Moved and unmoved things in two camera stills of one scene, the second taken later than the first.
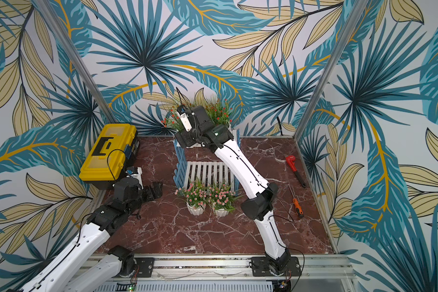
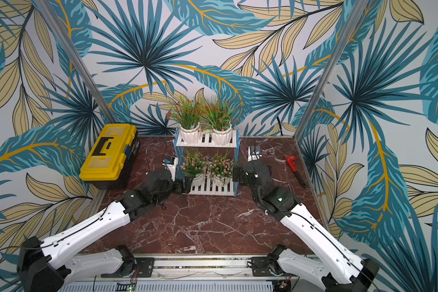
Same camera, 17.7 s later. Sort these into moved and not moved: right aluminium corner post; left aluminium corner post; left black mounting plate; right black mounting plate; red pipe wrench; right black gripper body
Moved: right black gripper body
Not moved: right aluminium corner post; left black mounting plate; red pipe wrench; right black mounting plate; left aluminium corner post
